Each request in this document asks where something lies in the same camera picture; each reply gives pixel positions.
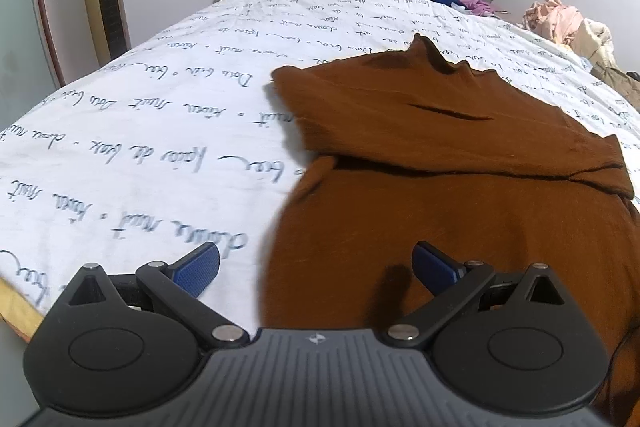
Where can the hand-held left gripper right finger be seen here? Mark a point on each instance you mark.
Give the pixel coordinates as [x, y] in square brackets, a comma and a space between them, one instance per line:
[432, 264]

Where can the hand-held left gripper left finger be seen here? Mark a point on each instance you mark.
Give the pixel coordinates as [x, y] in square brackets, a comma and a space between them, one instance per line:
[197, 268]

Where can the brown knit sweater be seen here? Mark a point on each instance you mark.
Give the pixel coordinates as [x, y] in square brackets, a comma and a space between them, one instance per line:
[450, 167]

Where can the pink clothes pile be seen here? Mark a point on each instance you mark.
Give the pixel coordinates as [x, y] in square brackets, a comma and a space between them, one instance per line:
[555, 19]

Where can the white script-printed bedsheet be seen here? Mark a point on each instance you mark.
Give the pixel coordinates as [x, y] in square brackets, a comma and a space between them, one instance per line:
[165, 107]

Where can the purple cloth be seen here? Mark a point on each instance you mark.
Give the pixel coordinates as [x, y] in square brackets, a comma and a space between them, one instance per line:
[480, 6]

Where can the cream cloth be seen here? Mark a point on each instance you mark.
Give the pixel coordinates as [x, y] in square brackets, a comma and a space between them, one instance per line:
[595, 39]

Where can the wooden bed frame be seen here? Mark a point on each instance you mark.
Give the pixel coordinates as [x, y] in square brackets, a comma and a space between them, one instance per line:
[17, 307]

